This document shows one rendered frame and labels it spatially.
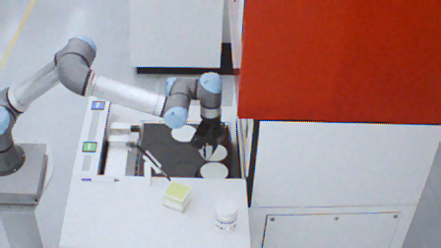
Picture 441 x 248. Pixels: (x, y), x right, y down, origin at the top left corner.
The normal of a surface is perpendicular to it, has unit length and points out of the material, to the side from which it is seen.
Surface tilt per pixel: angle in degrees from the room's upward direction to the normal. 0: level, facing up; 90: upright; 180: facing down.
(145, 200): 0
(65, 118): 0
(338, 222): 90
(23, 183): 2
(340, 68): 90
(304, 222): 90
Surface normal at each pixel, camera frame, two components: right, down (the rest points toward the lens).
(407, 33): 0.04, 0.62
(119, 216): 0.05, -0.78
